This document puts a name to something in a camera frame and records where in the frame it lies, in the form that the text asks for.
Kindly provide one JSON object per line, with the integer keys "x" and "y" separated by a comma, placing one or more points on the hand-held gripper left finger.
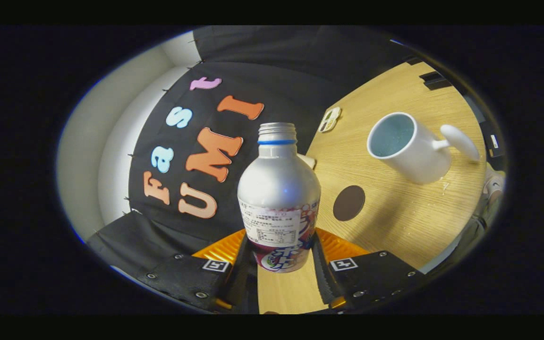
{"x": 241, "y": 283}

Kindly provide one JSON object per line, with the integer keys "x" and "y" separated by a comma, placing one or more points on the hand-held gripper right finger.
{"x": 321, "y": 278}

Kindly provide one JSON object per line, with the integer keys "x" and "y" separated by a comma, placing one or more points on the round brown coaster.
{"x": 349, "y": 203}

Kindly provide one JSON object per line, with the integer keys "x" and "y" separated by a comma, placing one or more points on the silver juice bottle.
{"x": 279, "y": 189}

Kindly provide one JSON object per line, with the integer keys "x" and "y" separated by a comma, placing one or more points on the white cup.
{"x": 418, "y": 160}

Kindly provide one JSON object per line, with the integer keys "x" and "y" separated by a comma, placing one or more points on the wooden table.
{"x": 409, "y": 222}

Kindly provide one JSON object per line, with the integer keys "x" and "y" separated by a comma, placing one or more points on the white toaster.
{"x": 308, "y": 160}

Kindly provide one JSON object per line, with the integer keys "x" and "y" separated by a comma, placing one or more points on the white palette tray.
{"x": 329, "y": 119}

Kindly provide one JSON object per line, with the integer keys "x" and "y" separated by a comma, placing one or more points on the person's white shoe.
{"x": 493, "y": 186}

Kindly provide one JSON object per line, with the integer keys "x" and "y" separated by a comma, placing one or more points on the black backdrop cloth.
{"x": 272, "y": 80}

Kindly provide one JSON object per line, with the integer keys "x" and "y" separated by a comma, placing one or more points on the black table clamp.
{"x": 436, "y": 80}
{"x": 413, "y": 61}

